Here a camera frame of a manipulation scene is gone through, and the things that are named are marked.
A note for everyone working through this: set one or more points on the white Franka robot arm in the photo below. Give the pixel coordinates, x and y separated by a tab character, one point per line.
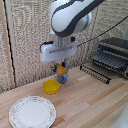
71	16

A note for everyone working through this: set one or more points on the black toaster oven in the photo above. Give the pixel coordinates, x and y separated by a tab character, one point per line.
113	55

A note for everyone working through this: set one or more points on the black oven rack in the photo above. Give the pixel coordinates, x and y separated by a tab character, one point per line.
94	73

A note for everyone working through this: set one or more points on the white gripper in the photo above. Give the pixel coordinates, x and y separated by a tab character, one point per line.
58	52

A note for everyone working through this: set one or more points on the white patterned plate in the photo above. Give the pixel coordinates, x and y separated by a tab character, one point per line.
32	112

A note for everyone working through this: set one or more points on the blue cup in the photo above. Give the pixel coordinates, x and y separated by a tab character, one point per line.
62	78

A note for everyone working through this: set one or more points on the yellow bowl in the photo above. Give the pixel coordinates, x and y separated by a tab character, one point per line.
51	86

